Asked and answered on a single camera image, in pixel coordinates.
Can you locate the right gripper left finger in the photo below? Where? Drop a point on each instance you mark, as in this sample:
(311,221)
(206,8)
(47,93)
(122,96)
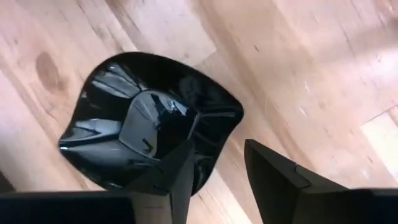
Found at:
(168,193)

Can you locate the black leaf shaped mini plate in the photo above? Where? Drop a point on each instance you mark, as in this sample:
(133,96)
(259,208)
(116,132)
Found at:
(140,118)

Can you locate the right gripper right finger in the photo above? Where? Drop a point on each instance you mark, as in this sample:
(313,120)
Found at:
(280,193)

